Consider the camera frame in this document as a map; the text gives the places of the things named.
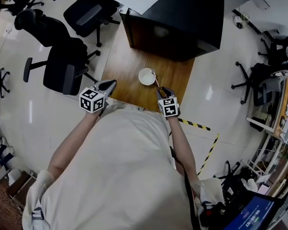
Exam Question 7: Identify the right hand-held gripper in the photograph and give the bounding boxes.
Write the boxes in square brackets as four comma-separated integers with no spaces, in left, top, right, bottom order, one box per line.
[156,86,181,118]

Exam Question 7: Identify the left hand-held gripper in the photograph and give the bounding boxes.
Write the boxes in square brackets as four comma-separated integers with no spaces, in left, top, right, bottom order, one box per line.
[79,79,117,114]

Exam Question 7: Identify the metal spoon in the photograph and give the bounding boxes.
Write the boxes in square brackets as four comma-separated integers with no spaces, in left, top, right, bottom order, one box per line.
[150,69,163,91]

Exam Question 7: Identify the white cup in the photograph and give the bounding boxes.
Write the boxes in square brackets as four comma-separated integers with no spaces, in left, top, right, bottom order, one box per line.
[138,68,157,86]

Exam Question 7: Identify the person's left forearm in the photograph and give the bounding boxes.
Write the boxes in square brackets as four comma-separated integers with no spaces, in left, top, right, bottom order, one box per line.
[47,108,100,177]

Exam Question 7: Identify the person's right forearm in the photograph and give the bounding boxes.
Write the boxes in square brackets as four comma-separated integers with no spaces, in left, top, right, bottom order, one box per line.
[168,115,200,183]

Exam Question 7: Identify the yellow black floor tape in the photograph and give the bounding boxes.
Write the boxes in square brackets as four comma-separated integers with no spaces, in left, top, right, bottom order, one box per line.
[197,133,220,176]
[177,117,211,132]

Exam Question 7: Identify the large black office chair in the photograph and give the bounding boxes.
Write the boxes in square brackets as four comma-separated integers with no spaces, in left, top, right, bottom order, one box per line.
[14,8,101,96]

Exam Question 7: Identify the black cabinet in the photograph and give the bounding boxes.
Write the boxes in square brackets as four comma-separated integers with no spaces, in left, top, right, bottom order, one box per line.
[118,0,225,62]

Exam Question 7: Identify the black office chair grey armrests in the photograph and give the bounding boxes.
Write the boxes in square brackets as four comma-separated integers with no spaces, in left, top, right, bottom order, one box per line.
[52,0,121,48]

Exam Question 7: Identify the person's white shirt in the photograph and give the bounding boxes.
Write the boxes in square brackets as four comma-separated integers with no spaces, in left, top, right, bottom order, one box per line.
[22,102,225,230]

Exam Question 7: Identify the white metal rack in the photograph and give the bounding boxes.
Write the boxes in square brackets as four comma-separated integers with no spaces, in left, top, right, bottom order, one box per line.
[239,158,271,177]

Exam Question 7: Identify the cluttered wooden desk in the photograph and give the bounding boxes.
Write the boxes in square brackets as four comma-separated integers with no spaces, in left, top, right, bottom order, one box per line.
[245,75,288,198]

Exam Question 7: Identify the black device red button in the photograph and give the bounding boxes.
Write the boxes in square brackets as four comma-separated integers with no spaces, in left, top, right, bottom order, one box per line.
[198,201,228,228]

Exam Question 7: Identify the brown wooden cabinet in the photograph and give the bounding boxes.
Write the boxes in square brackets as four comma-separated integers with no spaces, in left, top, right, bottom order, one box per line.
[5,171,37,211]

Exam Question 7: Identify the laptop with blue screen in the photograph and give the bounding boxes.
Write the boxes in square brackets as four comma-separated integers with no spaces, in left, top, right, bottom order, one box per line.
[223,192,284,230]

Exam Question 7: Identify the black shoulder strap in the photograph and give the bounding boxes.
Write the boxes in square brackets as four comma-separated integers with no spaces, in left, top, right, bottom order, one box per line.
[168,144,202,230]

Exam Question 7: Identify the black cable bundle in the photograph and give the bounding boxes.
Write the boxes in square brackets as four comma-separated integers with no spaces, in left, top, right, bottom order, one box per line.
[232,8,252,30]

